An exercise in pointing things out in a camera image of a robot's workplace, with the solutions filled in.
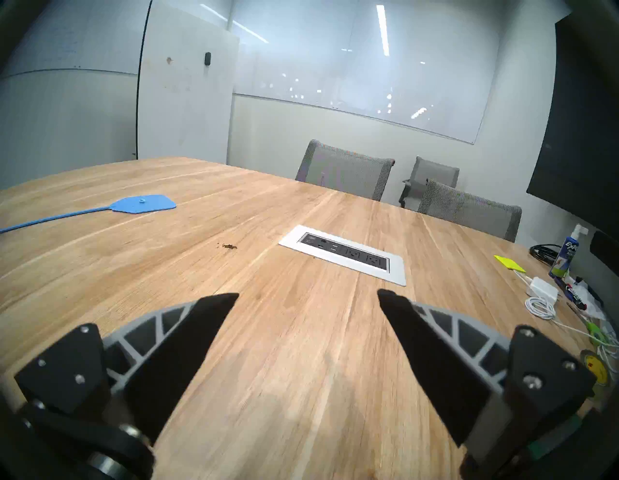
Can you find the black video sound bar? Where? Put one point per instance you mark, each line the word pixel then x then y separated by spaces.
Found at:
pixel 607 247

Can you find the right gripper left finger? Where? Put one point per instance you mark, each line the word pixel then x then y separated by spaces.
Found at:
pixel 179 353

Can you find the large black wall screen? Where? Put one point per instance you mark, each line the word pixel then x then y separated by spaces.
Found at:
pixel 580 135

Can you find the grey mesh office chair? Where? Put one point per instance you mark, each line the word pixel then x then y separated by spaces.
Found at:
pixel 343 169
pixel 469 210

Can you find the white plastic bag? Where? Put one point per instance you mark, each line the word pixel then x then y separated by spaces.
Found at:
pixel 592 300

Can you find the wall whiteboard with writing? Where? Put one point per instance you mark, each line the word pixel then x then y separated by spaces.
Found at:
pixel 72 43

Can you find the white power adapter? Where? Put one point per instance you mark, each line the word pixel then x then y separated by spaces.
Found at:
pixel 542 288

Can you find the large glass wall board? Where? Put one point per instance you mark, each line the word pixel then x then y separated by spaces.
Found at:
pixel 362 72

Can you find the yellow sticky note pad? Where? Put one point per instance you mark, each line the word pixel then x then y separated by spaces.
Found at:
pixel 508 263

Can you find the blue plastic fly swatter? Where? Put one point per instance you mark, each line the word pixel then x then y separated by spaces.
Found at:
pixel 140 204

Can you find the whiteboard cleaner spray bottle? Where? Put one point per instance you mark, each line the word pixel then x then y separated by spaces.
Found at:
pixel 566 256

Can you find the grey office chair with armrests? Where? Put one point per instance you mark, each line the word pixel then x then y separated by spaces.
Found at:
pixel 435 174

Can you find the small dark bug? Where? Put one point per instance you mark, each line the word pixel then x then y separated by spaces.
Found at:
pixel 228 247

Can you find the whiteboard marker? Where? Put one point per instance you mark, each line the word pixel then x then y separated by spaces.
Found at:
pixel 575 292

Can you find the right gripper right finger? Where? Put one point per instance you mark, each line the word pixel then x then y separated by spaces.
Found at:
pixel 435 358

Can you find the silver table power outlet panel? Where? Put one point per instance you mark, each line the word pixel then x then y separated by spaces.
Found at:
pixel 343 254

